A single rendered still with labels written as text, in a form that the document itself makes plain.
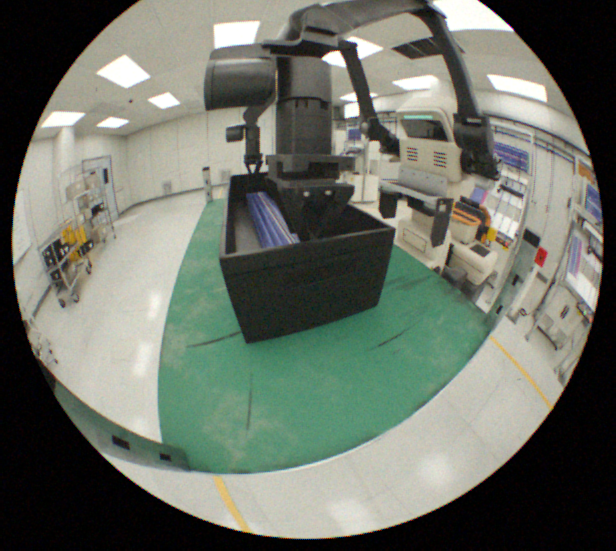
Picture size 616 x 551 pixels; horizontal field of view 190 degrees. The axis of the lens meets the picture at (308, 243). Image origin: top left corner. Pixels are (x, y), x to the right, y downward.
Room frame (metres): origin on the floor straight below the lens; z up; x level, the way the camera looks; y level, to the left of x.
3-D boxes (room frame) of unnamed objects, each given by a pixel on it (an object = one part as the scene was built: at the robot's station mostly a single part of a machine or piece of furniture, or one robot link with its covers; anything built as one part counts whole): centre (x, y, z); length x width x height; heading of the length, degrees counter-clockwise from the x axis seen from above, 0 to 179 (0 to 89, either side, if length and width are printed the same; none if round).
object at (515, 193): (1.35, -2.14, 0.66); 1.01 x 0.73 x 1.31; 111
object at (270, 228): (0.42, 0.09, 0.98); 0.51 x 0.07 x 0.03; 21
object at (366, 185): (4.47, -1.14, 0.95); 1.36 x 0.82 x 1.90; 111
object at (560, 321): (0.07, -2.82, 0.31); 0.70 x 0.65 x 0.62; 21
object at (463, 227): (0.73, -0.74, 0.87); 0.23 x 0.15 x 0.11; 21
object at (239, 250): (0.42, 0.09, 1.01); 0.57 x 0.17 x 0.11; 21
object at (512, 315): (0.58, -2.13, 0.39); 0.24 x 0.24 x 0.78; 21
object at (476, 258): (0.72, -0.72, 0.59); 0.55 x 0.34 x 0.83; 21
